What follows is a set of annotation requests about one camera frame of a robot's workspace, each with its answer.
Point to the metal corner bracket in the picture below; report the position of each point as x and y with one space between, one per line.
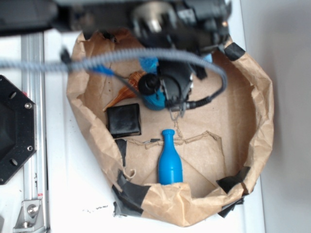
30 218

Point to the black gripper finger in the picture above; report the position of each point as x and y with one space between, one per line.
177 82
148 84

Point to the aluminium extrusion rail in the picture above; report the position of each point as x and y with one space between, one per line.
35 172

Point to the brown paper bag bin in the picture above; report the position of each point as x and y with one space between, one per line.
223 146

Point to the blue rubber ball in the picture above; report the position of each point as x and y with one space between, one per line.
155 101

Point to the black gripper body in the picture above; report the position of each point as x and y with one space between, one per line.
192 25

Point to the orange spiral seashell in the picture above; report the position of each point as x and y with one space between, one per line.
125 92

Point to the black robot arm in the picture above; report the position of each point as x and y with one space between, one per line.
32 16

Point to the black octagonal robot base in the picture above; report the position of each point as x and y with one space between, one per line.
17 129

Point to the blue plastic toy bottle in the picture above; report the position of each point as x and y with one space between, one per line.
169 166

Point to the blue sponge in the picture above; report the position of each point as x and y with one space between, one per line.
149 65

